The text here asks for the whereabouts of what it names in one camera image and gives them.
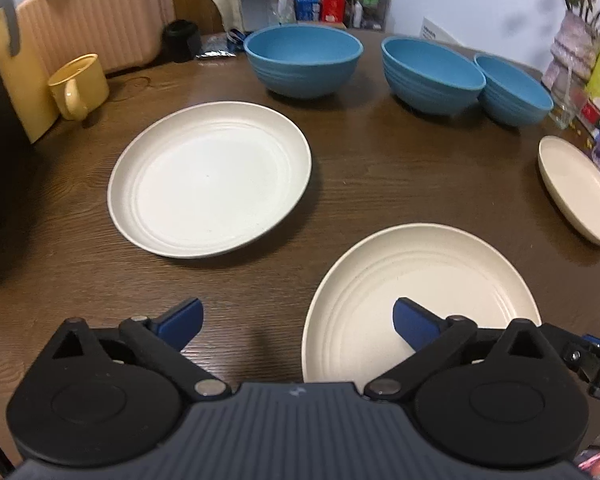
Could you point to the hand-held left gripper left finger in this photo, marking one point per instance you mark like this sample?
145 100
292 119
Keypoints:
180 321

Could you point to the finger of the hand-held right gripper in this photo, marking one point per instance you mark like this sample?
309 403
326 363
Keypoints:
597 360

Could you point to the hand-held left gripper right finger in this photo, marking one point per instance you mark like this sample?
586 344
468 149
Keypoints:
415 325

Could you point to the cream round plate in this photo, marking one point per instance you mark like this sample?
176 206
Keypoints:
580 190
210 180
405 270

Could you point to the blue ribbed bowl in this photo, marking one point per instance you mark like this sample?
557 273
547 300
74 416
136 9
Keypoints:
302 60
430 80
512 97

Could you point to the large black object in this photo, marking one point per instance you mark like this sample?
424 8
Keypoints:
0 185

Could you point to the red flat carton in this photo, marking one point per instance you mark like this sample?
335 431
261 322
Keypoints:
592 112

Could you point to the clear drinking glass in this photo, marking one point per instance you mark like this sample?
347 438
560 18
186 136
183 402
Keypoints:
567 105

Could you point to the yellow mug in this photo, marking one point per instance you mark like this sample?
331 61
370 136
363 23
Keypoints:
85 80

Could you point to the black cylinder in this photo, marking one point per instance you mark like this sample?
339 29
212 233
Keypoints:
181 40

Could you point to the white leaning board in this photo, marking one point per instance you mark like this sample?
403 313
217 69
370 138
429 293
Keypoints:
437 32

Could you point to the pink ribbed suitcase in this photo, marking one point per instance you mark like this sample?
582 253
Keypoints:
110 20

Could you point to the mottled pink vase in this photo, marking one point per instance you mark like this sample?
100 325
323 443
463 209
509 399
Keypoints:
575 45

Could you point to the brown chair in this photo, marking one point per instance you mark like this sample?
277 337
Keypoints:
195 5

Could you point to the blue carton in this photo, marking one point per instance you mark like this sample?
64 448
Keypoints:
307 7

